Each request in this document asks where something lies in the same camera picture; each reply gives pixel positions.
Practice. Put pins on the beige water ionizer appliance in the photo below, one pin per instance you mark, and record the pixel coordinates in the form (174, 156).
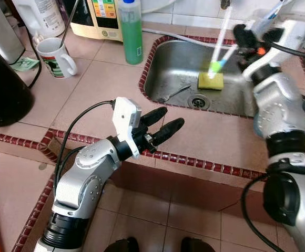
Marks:
(97, 29)

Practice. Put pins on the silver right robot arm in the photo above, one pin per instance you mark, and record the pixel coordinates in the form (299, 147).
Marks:
(278, 105)

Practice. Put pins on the black electric kettle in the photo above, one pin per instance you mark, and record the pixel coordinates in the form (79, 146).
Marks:
(2, 84)

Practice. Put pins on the metal wall tap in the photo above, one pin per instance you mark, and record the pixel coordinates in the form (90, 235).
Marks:
(225, 4)

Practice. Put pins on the green paper note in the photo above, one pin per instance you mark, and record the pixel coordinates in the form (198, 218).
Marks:
(23, 64)

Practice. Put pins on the black left robot foot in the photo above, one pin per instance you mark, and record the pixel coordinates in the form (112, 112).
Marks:
(122, 245)

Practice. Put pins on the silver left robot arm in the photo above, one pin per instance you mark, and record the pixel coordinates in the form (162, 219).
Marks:
(84, 178)

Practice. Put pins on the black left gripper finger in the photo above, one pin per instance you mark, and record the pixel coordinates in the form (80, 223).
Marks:
(155, 115)
(168, 131)

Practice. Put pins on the thin dark stirrer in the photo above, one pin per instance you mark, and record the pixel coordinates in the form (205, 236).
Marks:
(70, 23)

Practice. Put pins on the white jug green band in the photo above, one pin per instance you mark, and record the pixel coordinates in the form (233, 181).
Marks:
(39, 16)

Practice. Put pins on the stainless steel sink basin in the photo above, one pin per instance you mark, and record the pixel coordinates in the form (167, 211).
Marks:
(168, 68)

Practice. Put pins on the small clear plastic cup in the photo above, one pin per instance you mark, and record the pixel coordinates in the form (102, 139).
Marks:
(260, 21)

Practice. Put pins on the blue white toothbrush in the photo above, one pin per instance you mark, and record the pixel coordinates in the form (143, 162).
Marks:
(276, 10)

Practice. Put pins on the white green toothbrush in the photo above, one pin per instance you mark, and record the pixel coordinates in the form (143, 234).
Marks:
(215, 65)

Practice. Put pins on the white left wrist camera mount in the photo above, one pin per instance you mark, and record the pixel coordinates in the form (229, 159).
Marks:
(125, 113)

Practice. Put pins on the black right robot foot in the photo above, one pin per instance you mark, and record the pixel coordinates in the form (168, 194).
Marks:
(197, 245)

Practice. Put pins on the grey water pitcher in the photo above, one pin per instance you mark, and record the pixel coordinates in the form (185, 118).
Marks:
(0, 31)

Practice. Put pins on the white printed mug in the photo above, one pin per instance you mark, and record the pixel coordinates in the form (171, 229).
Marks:
(52, 58)

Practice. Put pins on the yellow dish sponge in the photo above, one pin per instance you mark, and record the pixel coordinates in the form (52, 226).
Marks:
(210, 81)

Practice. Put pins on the black robot foot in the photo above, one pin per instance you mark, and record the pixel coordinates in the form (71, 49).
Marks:
(197, 245)
(122, 245)

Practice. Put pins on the green dish soap bottle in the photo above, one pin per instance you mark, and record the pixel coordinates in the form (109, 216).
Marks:
(131, 37)

